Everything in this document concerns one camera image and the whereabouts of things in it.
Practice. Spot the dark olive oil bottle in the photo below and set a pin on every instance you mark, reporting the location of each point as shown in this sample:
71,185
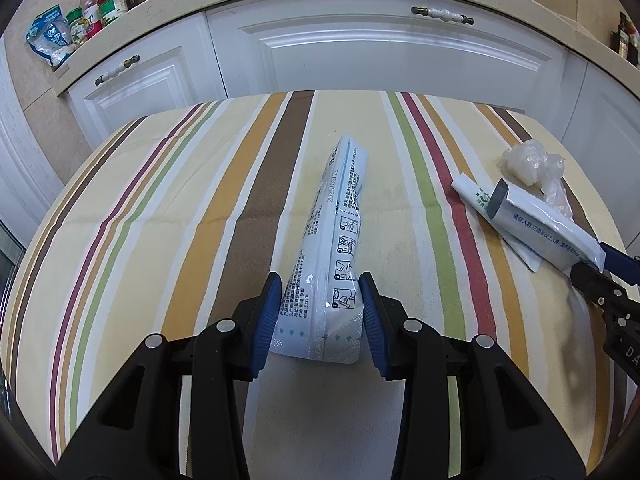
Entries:
623,35

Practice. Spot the small white cabinet door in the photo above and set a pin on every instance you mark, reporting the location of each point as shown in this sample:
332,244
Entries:
150,90

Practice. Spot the striped tablecloth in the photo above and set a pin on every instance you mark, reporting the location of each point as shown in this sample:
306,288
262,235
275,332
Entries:
150,210

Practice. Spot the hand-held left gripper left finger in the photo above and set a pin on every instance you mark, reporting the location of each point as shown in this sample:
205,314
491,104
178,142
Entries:
265,330

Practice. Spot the wide white cabinet drawer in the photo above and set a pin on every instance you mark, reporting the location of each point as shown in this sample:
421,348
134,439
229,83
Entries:
375,60

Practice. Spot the flat white sachet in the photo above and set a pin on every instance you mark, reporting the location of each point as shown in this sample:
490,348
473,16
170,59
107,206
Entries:
472,192

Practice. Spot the white blue printed packet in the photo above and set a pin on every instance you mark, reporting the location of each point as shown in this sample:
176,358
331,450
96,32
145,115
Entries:
330,240

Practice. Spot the tall white panelled door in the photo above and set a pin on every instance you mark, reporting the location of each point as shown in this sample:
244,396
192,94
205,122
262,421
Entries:
25,135

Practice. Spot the group of condiment bottles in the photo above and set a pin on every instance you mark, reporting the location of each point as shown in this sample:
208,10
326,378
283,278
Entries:
112,7

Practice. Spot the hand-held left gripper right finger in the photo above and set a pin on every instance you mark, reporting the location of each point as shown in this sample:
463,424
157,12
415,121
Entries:
375,330

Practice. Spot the crumpled clear plastic bag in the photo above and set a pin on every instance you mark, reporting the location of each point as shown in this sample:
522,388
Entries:
525,160

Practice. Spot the white tube with grey cap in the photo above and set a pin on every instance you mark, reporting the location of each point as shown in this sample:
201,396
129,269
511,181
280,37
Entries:
545,232

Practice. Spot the narrow white corner door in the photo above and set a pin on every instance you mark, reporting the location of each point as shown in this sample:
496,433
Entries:
605,105

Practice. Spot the blue snack bag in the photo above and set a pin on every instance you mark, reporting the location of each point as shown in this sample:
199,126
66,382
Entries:
50,37

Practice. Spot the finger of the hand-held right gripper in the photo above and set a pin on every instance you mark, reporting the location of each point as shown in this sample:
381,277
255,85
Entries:
622,265
597,285

